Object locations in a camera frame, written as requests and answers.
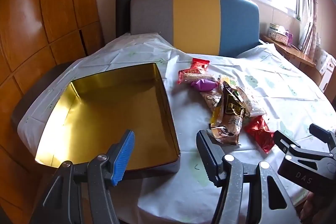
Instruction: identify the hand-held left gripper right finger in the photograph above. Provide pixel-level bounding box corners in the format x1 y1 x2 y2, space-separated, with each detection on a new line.
196 130 302 224

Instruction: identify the tissue box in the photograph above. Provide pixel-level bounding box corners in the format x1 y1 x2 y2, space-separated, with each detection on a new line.
268 23 289 43

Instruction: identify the wooden side desk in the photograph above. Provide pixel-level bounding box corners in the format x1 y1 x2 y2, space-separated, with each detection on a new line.
260 35 317 75

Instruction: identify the white printed tablecloth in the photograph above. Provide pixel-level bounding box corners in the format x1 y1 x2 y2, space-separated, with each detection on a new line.
17 32 336 224

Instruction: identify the sesame bar packet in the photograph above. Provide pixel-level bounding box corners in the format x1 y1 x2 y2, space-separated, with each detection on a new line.
178 70 218 84

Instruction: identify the person's right hand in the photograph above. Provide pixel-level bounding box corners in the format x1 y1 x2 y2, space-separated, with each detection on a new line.
299 191 326 224

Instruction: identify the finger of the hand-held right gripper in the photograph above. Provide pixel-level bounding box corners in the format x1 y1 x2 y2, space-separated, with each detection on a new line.
273 130 332 160
309 123 336 152

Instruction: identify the brown and gold snack packet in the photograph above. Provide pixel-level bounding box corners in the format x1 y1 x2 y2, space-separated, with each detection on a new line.
209 115 242 146

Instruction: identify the purple snack packet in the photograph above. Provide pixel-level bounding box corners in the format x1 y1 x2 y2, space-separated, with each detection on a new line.
191 79 218 92

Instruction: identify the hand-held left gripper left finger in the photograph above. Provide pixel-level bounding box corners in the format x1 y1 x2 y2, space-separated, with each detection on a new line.
29 130 135 224

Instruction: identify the crimson gold-print snack packet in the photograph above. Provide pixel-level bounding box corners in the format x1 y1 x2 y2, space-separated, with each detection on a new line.
244 116 276 153

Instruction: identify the wooden wardrobe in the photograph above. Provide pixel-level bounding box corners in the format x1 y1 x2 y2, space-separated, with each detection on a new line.
0 0 105 188

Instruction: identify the clear seed packet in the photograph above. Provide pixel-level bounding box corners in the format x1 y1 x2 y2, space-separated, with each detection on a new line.
236 86 267 117

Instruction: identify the grey yellow blue chair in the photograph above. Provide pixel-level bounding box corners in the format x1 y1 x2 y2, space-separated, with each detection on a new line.
130 0 260 58

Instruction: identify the gold tin box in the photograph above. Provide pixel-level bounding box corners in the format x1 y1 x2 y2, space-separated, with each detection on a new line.
35 63 181 171

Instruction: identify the white cabinet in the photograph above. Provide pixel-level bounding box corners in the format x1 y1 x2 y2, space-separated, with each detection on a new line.
314 46 336 98

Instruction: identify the hanging beige curtain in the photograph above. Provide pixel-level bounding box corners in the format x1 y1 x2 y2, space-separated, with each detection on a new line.
299 0 322 59

